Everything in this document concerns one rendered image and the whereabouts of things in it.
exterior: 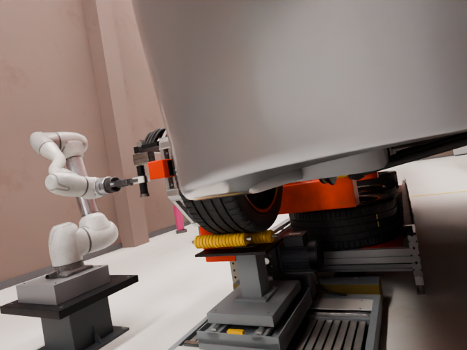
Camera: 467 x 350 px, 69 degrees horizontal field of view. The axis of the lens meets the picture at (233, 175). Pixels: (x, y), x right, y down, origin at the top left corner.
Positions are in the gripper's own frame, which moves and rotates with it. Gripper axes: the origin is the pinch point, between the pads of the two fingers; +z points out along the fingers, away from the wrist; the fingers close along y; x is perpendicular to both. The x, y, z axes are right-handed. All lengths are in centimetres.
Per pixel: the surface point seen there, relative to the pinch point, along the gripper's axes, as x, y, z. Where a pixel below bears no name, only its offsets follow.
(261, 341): -68, 8, 52
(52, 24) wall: 229, -184, -272
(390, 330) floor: -83, -37, 93
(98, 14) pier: 252, -239, -244
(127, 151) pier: 55, -253, -244
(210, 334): -67, 8, 29
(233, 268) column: -65, -73, 0
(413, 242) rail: -53, -70, 107
